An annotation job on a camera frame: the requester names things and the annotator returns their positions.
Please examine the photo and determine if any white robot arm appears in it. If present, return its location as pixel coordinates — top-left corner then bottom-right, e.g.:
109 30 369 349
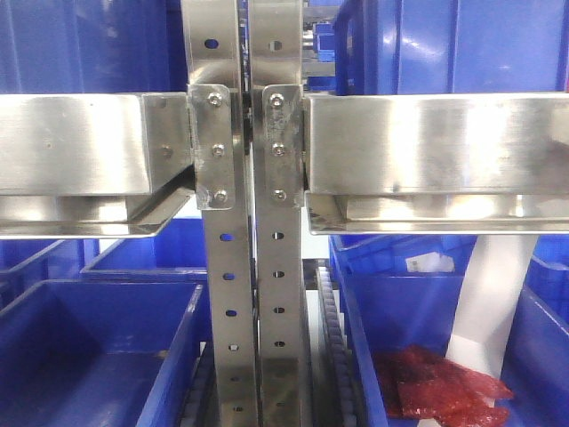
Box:
446 235 539 378

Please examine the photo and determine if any right steel shelf beam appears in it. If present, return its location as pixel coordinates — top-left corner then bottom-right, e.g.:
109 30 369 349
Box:
304 93 568 235

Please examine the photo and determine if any steel shelf beam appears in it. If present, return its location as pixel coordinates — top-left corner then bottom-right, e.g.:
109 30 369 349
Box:
304 93 568 235
1 93 193 239

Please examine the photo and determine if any left steel shelf beam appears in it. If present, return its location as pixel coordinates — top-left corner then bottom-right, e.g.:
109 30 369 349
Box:
1 93 193 239

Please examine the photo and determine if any lower left rear blue bin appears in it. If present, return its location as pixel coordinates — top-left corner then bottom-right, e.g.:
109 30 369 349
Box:
81 218 207 282

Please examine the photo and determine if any blue bin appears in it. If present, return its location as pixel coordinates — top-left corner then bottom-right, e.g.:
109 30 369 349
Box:
1 239 100 308
1 280 208 426
81 218 207 282
1 1 187 93
329 235 477 426
501 235 568 426
334 1 568 95

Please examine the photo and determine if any lower right blue bin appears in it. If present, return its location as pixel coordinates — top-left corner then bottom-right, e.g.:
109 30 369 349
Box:
329 235 477 426

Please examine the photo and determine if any white labelled bag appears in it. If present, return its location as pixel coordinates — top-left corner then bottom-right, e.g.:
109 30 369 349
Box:
405 252 455 273

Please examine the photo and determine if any upper right blue bin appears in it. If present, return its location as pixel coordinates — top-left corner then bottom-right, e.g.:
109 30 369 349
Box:
334 1 568 95

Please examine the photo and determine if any right black roller track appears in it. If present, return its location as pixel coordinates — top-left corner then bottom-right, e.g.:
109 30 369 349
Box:
316 267 358 427

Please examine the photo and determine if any black roller track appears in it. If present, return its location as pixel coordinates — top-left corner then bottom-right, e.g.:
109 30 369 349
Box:
179 342 215 427
316 267 358 427

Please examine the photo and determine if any left black roller track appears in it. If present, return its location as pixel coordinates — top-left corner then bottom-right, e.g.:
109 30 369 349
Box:
179 342 215 427

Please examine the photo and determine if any red plastic bag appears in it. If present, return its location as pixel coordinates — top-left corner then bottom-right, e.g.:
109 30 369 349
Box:
373 345 514 426

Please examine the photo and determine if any lower left front blue bin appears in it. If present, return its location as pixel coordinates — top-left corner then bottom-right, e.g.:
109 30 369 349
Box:
1 280 208 426

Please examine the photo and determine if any far left blue bin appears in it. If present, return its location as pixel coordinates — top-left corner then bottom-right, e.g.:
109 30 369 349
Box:
1 239 100 308

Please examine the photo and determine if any upper left blue bin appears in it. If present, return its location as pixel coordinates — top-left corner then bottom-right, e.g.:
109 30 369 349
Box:
1 1 187 93

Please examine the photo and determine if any far right blue bin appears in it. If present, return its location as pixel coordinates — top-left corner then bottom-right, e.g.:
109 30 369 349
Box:
501 235 568 426

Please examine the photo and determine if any right steel bolted bracket plate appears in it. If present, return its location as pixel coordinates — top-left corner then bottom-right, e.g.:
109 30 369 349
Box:
262 85 303 208

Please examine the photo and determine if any steel bolted bracket plate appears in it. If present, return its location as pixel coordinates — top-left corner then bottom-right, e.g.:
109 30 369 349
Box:
262 85 303 208
188 84 236 211

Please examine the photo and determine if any left steel bolted bracket plate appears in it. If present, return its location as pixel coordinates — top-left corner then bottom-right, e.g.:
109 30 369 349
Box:
188 84 236 211

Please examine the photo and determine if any right steel perforated upright post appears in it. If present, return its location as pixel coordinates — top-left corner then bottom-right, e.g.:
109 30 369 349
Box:
248 1 311 426

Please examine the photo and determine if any steel perforated upright post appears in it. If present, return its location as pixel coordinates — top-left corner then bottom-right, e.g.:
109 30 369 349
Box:
181 1 259 426
248 1 311 426

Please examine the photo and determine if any left steel perforated upright post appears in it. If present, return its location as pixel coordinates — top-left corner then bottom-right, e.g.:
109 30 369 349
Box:
181 1 259 426

